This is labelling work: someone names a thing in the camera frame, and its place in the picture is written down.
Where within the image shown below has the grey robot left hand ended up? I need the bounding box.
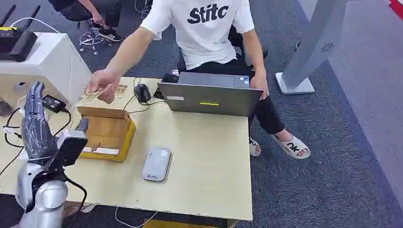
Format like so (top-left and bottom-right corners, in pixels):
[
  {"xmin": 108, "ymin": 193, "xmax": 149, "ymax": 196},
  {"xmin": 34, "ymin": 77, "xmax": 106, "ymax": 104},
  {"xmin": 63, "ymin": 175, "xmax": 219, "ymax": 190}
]
[{"xmin": 20, "ymin": 81, "xmax": 90, "ymax": 162}]

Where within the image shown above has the person's left hand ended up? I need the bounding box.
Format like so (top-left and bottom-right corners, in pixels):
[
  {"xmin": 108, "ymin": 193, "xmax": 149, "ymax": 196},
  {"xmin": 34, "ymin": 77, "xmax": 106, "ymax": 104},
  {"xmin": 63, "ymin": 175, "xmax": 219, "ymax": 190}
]
[{"xmin": 249, "ymin": 69, "xmax": 270, "ymax": 101}]

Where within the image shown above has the person's right hand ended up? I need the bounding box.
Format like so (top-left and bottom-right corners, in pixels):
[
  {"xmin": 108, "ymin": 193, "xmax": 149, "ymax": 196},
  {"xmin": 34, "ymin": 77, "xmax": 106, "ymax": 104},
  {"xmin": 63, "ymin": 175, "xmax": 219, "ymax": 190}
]
[{"xmin": 86, "ymin": 68, "xmax": 121, "ymax": 105}]

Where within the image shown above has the black power adapter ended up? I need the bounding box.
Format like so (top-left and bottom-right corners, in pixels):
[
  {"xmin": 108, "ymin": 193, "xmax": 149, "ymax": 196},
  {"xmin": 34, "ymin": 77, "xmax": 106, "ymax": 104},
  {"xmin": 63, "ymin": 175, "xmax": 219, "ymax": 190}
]
[{"xmin": 41, "ymin": 95, "xmax": 68, "ymax": 114}]

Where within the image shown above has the black computer mouse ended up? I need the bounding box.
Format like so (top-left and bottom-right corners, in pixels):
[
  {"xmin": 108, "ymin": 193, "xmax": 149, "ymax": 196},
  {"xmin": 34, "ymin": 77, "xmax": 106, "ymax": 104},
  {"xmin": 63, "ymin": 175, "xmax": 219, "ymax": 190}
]
[{"xmin": 134, "ymin": 83, "xmax": 152, "ymax": 104}]

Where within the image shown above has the metal chair base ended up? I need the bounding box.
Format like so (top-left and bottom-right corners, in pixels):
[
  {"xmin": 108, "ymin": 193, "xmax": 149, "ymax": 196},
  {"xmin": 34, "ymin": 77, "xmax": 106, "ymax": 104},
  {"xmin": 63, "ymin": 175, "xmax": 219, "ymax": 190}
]
[{"xmin": 78, "ymin": 29, "xmax": 113, "ymax": 56}]

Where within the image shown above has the wooden card box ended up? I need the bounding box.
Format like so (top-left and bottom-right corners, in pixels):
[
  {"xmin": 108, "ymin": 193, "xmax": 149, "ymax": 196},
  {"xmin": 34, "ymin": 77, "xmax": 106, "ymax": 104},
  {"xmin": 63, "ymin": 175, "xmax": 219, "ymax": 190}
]
[{"xmin": 76, "ymin": 105, "xmax": 137, "ymax": 163}]

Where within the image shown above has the white cabinet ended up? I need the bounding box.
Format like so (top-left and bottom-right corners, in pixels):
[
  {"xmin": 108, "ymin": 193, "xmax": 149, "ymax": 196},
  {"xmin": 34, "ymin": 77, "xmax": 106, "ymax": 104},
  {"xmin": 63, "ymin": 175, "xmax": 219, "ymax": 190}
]
[{"xmin": 0, "ymin": 32, "xmax": 92, "ymax": 106}]

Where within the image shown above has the grey laptop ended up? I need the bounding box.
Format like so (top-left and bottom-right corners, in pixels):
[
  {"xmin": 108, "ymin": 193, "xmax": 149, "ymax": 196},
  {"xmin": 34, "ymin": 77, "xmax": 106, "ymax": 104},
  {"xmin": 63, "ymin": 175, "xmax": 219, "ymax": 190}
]
[{"xmin": 157, "ymin": 71, "xmax": 264, "ymax": 118}]

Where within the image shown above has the black keypad device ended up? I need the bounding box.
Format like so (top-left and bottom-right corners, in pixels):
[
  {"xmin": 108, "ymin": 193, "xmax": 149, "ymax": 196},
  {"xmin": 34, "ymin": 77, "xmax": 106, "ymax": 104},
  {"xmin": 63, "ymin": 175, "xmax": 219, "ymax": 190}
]
[{"xmin": 154, "ymin": 73, "xmax": 181, "ymax": 100}]

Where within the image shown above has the white card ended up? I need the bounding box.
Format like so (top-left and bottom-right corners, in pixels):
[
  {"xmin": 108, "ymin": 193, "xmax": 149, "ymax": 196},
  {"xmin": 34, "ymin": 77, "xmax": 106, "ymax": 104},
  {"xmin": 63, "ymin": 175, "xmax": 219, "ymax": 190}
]
[{"xmin": 82, "ymin": 146, "xmax": 121, "ymax": 156}]

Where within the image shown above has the standing person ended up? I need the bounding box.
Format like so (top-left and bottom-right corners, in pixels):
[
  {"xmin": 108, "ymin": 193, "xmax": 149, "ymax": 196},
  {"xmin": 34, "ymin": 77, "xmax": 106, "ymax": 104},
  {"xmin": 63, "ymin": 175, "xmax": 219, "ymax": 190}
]
[{"xmin": 48, "ymin": 0, "xmax": 123, "ymax": 43}]

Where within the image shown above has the person in chair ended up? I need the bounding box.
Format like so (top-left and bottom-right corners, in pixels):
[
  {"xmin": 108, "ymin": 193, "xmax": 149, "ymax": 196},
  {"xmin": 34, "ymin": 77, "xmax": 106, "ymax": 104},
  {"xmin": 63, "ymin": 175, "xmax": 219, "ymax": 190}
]
[{"xmin": 87, "ymin": 0, "xmax": 311, "ymax": 160}]

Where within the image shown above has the black router with antennas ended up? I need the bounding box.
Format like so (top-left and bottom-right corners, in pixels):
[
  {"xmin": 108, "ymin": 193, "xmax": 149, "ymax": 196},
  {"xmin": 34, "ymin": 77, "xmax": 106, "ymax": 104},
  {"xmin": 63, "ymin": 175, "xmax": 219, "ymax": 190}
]
[{"xmin": 0, "ymin": 4, "xmax": 42, "ymax": 63}]

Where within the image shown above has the grey card reader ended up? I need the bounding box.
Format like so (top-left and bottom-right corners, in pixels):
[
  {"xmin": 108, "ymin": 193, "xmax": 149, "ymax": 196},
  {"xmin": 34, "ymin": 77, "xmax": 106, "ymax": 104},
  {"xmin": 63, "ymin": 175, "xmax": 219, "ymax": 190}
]
[{"xmin": 141, "ymin": 146, "xmax": 173, "ymax": 183}]

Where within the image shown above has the pale wooden desk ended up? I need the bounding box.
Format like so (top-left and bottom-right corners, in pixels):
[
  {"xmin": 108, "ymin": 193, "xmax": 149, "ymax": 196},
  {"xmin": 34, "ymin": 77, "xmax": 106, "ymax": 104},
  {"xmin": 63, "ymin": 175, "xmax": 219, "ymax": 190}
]
[{"xmin": 0, "ymin": 76, "xmax": 254, "ymax": 228}]

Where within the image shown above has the black looped cable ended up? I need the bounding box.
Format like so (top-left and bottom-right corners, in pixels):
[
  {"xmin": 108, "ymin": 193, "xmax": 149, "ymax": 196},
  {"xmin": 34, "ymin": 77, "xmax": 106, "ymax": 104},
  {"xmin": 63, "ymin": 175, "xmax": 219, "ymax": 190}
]
[{"xmin": 0, "ymin": 107, "xmax": 25, "ymax": 176}]

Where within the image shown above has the black adapter cable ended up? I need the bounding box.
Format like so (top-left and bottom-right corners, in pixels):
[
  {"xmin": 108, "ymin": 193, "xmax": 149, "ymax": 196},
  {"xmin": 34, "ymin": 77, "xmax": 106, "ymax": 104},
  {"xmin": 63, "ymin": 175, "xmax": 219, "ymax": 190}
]
[{"xmin": 53, "ymin": 108, "xmax": 73, "ymax": 137}]

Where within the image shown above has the black mouse cable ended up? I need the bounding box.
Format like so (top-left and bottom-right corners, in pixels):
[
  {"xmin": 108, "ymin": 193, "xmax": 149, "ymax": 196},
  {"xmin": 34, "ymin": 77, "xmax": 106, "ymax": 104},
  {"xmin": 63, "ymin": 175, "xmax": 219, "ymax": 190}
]
[{"xmin": 123, "ymin": 76, "xmax": 167, "ymax": 114}]

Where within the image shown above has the grey stand post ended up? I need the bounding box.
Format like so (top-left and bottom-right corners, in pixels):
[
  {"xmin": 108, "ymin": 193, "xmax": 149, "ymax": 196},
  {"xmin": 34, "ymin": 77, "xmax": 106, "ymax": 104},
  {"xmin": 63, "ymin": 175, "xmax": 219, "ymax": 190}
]
[{"xmin": 275, "ymin": 0, "xmax": 348, "ymax": 95}]

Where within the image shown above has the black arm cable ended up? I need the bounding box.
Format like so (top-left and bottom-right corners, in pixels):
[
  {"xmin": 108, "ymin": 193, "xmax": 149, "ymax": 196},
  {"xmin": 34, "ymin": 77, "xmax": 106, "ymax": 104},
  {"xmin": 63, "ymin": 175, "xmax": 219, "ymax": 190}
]
[{"xmin": 64, "ymin": 176, "xmax": 88, "ymax": 228}]

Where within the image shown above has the white router cable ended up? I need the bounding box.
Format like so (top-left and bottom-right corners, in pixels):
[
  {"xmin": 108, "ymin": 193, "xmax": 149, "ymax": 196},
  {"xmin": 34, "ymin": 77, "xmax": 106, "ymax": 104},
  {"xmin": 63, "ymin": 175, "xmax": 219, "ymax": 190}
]
[{"xmin": 10, "ymin": 17, "xmax": 61, "ymax": 34}]

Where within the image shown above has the white cable under desk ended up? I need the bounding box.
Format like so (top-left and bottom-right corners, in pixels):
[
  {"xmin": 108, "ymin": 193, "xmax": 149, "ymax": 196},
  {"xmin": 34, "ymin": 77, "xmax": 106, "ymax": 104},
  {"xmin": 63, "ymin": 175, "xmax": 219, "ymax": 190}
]
[{"xmin": 114, "ymin": 207, "xmax": 159, "ymax": 228}]

